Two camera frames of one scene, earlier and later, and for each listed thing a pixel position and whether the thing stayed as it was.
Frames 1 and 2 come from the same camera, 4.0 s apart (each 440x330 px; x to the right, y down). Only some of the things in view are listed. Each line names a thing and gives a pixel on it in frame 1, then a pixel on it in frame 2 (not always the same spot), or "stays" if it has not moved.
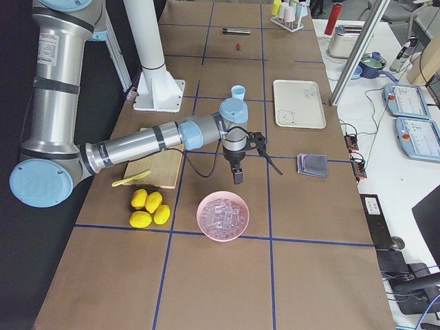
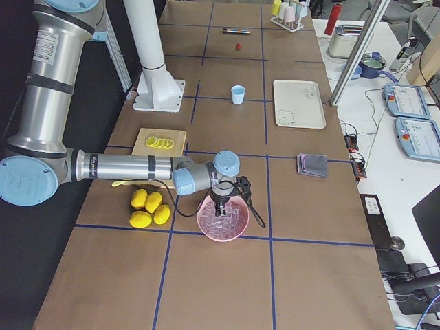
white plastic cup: [283, 6] stays
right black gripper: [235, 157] -> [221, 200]
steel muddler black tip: [235, 31] stays
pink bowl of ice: [223, 216] stays
